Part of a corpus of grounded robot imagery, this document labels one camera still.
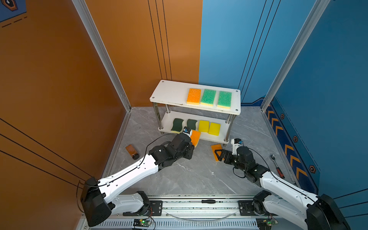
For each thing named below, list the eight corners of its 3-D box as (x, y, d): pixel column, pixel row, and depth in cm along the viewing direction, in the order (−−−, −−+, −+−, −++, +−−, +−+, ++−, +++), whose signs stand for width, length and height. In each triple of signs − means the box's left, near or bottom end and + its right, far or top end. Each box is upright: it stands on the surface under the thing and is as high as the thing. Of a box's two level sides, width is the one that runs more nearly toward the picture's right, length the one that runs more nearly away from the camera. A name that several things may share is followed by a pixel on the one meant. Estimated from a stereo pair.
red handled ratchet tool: (280, 178, 85) (281, 177, 84) (270, 156, 95) (271, 154, 93) (283, 178, 86) (285, 177, 84) (273, 155, 95) (274, 154, 93)
